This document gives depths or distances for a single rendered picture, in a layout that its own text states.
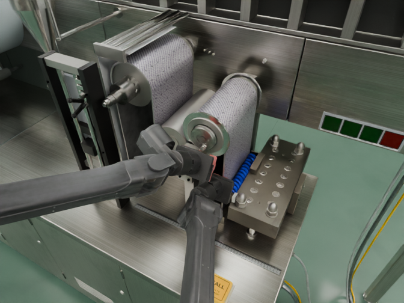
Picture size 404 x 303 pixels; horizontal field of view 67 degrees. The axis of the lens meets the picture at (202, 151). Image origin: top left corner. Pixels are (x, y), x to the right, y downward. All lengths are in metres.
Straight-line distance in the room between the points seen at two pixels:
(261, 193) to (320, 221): 1.37
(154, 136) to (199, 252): 0.26
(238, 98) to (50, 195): 0.59
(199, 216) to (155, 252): 0.37
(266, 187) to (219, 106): 0.33
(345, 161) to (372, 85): 1.89
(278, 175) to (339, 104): 0.30
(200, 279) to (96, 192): 0.23
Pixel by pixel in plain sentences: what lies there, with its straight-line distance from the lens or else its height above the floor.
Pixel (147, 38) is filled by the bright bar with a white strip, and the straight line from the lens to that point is 0.94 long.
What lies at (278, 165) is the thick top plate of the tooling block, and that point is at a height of 1.03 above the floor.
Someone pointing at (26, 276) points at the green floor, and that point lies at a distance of 2.25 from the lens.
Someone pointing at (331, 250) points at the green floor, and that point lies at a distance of 2.23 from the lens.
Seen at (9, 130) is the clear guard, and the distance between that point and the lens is 1.62.
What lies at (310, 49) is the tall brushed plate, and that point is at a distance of 1.00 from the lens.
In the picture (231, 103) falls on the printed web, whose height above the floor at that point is 1.30.
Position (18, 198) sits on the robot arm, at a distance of 0.54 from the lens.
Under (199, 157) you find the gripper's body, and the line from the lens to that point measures 0.74.
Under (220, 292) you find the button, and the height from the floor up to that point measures 0.92.
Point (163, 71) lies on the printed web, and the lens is 0.93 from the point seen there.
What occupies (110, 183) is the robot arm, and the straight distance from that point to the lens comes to 0.57.
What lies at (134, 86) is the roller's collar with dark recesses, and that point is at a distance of 0.90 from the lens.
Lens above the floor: 1.78
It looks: 41 degrees down
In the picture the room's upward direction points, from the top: straight up
